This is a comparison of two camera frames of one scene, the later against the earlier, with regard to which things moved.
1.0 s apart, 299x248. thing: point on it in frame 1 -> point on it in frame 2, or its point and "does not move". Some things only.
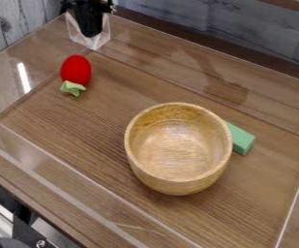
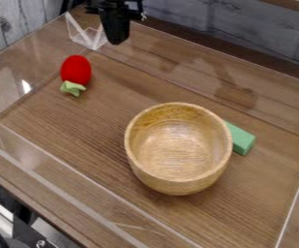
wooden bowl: [180, 144] does not move
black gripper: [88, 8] -> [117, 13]
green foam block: [242, 139] does not move
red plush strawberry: [76, 72] does not move
